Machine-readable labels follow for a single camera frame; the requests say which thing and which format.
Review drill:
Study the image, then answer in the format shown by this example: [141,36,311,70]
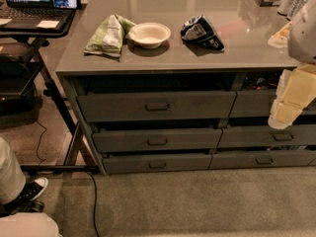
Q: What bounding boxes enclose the person leg beige trousers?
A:
[0,137,26,204]

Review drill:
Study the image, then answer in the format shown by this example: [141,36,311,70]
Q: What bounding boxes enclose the white can middle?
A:
[286,0,316,22]

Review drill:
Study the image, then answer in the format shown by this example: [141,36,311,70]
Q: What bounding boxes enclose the black laptop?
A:
[0,0,75,33]

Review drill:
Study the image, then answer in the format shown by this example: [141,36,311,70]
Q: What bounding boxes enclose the green chip bag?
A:
[84,14,135,58]

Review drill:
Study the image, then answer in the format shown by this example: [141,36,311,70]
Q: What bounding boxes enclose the white bowl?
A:
[128,23,171,49]

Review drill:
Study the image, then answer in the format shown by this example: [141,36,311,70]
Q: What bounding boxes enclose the black power cable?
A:
[34,116,101,237]

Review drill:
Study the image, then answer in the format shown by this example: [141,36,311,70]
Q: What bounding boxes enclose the white sticky note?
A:
[37,21,59,29]

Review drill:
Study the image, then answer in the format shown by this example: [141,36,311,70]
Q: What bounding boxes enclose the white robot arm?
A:
[268,0,316,129]

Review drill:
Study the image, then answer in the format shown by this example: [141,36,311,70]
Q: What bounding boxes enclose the black laptop stand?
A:
[0,8,100,176]

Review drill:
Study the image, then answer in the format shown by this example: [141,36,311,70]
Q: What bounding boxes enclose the grey drawer cabinet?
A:
[56,0,316,174]

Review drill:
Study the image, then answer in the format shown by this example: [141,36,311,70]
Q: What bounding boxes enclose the person knee beige trousers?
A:
[0,212,60,237]

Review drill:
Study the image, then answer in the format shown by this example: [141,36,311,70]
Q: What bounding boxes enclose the black chip bag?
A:
[181,15,224,50]

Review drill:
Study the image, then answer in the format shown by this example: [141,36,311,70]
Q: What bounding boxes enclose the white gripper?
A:
[268,64,316,129]

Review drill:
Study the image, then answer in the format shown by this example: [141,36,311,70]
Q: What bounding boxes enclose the black smartphone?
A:
[50,0,81,9]

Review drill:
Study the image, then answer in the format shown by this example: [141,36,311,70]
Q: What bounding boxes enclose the black white sneaker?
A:
[3,177,48,213]

